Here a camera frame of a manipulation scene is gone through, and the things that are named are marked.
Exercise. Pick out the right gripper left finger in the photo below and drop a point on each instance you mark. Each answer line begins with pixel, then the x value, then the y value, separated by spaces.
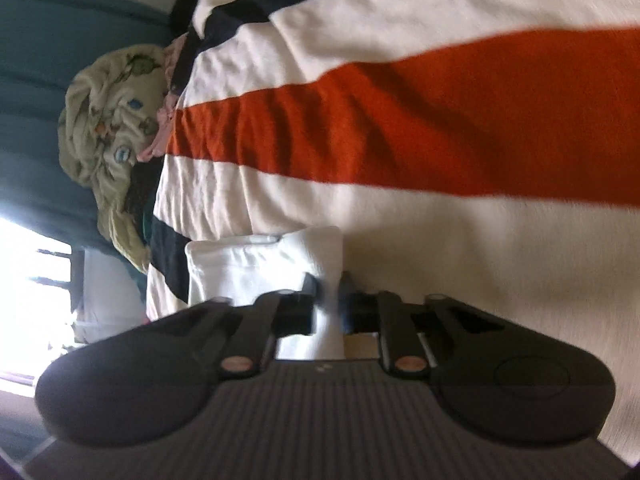
pixel 274 315

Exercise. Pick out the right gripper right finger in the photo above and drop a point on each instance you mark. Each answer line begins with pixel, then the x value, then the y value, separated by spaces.
pixel 400 351

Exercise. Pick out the white sweatpants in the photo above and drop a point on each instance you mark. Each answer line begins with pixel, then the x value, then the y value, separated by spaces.
pixel 242 268

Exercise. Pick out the pink garment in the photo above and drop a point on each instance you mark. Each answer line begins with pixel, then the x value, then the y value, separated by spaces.
pixel 165 115

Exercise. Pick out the striped bed blanket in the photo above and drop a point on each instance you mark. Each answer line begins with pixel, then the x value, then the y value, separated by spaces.
pixel 484 149

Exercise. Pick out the teal curtain right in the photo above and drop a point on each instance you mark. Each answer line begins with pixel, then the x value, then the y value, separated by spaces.
pixel 44 44

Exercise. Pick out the window with dark frame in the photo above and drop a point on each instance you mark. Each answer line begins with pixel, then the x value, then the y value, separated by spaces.
pixel 42 288

